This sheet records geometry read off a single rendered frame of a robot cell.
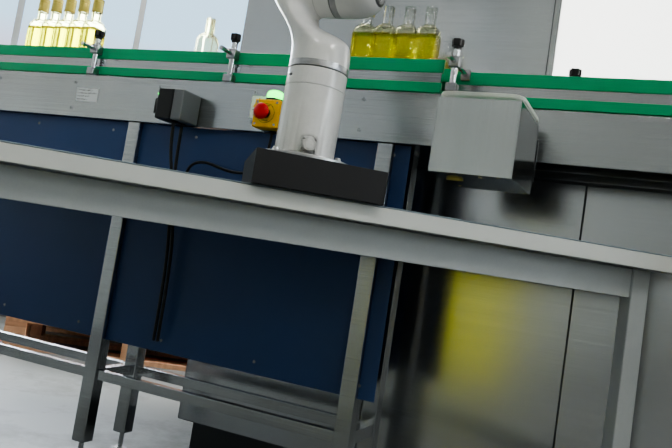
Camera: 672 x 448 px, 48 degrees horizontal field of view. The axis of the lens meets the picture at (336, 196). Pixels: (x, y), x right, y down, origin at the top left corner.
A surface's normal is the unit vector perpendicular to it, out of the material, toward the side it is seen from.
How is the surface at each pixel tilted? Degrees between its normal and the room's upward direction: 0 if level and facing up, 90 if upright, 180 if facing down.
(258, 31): 90
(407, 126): 90
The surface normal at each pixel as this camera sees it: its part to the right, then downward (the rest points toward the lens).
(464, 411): -0.39, -0.14
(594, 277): 0.21, -0.05
